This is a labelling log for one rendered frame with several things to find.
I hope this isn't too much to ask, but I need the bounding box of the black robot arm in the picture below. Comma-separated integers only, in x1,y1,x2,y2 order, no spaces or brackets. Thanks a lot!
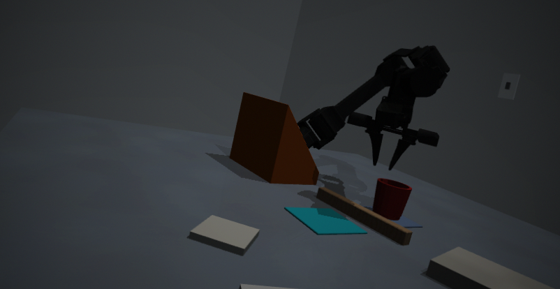
297,45,450,149

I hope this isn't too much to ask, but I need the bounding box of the brown wooden bar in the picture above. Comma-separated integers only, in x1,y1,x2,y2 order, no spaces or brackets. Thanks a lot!
316,187,413,246

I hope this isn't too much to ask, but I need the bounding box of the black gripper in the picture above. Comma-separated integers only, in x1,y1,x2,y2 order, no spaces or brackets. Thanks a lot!
347,94,440,170

